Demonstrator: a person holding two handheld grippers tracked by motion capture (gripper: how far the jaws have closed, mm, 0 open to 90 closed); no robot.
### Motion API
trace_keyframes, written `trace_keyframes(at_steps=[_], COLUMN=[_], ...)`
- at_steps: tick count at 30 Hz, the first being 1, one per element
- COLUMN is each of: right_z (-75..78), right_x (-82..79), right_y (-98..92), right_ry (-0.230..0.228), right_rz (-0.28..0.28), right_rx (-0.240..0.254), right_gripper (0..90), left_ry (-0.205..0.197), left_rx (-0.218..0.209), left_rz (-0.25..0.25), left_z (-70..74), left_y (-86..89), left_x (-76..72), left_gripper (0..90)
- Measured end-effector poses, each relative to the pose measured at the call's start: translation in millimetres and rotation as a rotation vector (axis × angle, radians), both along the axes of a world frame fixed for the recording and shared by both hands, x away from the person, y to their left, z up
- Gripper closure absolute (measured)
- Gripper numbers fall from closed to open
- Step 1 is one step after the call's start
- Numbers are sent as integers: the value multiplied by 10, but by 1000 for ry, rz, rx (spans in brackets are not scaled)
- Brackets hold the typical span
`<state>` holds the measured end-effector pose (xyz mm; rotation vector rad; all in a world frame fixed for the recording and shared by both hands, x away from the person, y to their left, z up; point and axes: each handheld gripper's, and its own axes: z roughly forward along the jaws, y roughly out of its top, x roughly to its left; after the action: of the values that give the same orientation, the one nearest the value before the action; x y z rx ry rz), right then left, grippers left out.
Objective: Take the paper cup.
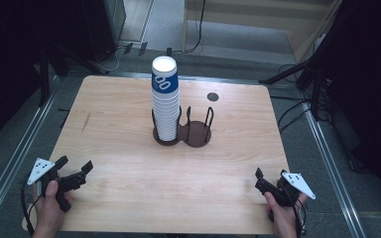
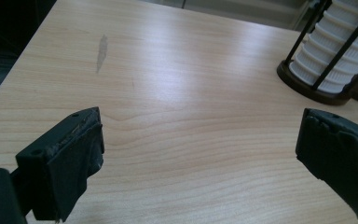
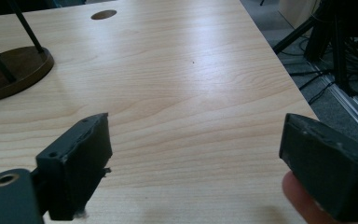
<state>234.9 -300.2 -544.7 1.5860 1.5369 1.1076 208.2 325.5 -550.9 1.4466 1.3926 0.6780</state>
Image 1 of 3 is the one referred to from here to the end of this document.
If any white floor cable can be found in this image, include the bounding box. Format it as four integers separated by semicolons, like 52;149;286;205
102;48;123;73

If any dark cabinet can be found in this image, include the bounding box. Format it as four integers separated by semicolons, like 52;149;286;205
80;0;127;62

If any person's right hand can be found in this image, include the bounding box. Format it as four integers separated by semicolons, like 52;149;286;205
263;191;309;238

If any light wooden frame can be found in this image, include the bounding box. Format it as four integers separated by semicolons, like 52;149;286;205
182;0;343;63

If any person's left hand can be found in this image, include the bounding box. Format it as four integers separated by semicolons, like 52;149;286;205
32;179;75;238

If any dark brown cup holder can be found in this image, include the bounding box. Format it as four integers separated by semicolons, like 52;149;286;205
151;105;215;148

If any black metal stand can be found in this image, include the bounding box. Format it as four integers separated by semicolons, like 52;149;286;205
258;56;332;122
39;42;111;107

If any black hanging cable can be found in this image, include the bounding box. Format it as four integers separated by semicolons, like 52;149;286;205
182;0;207;55

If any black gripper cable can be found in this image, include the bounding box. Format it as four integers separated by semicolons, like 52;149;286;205
20;179;44;236
292;197;308;238

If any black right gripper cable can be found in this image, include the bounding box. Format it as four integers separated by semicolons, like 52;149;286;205
292;197;308;238

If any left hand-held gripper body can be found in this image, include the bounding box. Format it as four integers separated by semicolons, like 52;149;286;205
27;158;87;213

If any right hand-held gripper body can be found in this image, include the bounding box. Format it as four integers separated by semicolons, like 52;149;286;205
254;172;317;208

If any black floor cable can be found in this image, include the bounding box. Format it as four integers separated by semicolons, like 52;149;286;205
277;99;310;129
278;108;312;134

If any stack of white paper cups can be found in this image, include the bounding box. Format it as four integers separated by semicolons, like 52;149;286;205
151;92;182;143

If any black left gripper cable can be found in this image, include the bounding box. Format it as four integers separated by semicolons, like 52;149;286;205
20;179;44;236

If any metal floor rail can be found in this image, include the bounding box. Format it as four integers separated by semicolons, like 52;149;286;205
304;108;368;238
0;93;60;226
109;71;270;86

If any black curtain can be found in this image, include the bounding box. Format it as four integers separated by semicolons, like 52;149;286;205
0;0;90;153
320;0;381;209

